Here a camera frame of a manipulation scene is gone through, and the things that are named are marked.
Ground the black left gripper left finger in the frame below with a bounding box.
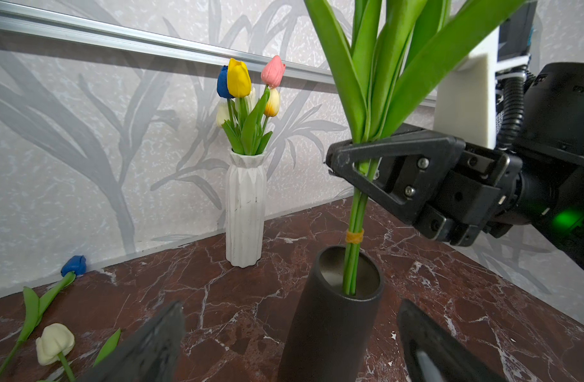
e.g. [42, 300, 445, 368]
[79, 302, 186, 382]

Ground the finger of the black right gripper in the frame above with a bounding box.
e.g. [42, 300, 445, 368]
[325, 128, 465, 224]

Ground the dark blue tulip flower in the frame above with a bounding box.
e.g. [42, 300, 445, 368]
[216, 65, 234, 100]

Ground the black cylindrical vase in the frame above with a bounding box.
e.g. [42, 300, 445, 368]
[278, 246, 385, 381]

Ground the white ribbed ceramic vase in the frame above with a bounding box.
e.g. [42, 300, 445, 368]
[225, 152, 267, 268]

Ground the bright yellow tulip flower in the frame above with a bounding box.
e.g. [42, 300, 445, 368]
[227, 58, 252, 155]

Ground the aluminium frame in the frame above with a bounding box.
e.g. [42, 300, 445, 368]
[0, 0, 438, 108]

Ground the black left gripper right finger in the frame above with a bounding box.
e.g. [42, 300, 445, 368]
[397, 299, 505, 381]

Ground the pink tulip flower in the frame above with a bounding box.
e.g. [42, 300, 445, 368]
[254, 56, 286, 154]

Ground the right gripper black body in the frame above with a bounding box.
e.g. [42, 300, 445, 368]
[413, 143, 523, 247]

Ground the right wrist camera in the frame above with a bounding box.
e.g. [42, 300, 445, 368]
[433, 1, 537, 149]

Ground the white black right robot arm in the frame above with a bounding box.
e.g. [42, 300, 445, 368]
[325, 62, 584, 270]

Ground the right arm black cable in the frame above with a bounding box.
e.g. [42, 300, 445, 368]
[494, 71, 537, 151]

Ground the tulip bouquet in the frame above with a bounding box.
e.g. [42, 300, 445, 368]
[303, 0, 527, 297]

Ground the white cream tulip flower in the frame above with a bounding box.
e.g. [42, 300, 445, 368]
[215, 100, 231, 127]

